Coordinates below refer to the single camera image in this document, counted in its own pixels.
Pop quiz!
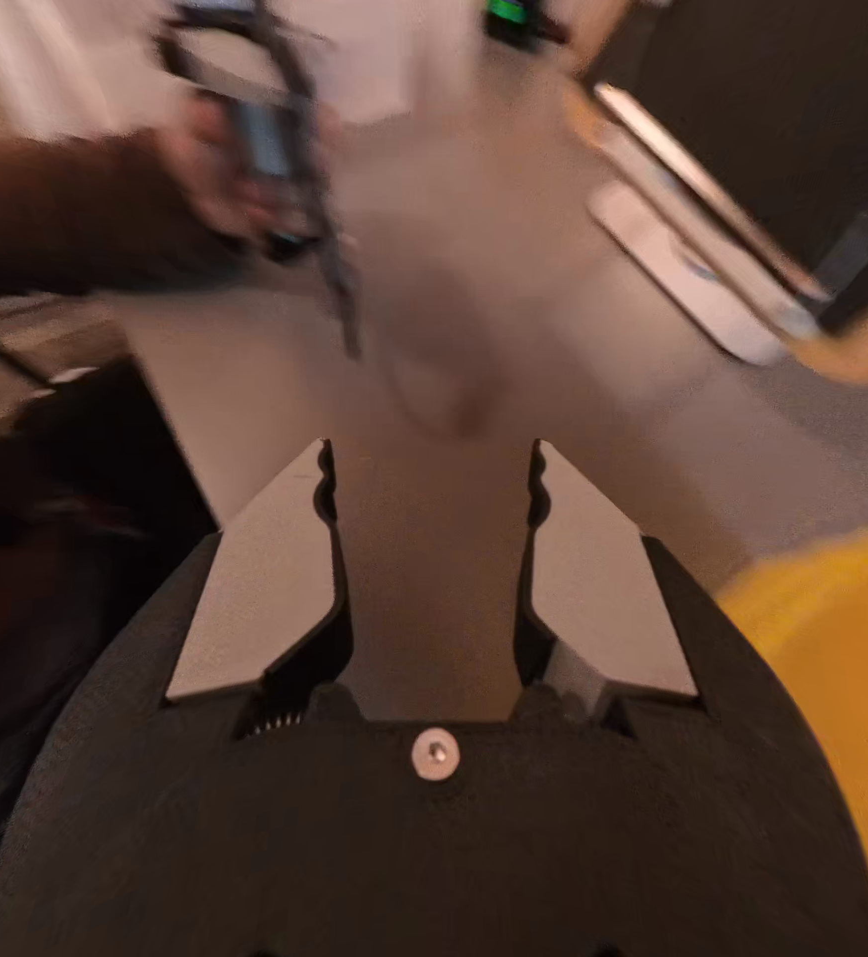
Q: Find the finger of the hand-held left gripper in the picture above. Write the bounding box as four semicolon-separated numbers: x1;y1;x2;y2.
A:
318;217;366;361

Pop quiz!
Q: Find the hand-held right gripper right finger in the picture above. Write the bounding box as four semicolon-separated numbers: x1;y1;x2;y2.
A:
512;438;701;704

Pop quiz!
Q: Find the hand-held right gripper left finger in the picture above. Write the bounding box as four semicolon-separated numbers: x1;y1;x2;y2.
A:
165;437;355;707

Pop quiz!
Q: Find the person's left forearm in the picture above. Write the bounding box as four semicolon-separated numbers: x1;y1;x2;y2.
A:
0;135;203;300

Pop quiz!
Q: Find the person's left hand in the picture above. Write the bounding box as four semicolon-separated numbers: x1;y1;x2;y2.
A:
172;97;349;255

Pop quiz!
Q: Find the yellow bin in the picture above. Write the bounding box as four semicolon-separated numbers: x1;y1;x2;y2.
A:
712;514;868;957

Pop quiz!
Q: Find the black charging case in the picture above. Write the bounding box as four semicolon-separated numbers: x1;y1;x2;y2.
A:
481;0;555;49

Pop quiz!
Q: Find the black-faced wooden board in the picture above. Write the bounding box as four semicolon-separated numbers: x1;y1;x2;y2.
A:
565;0;868;390

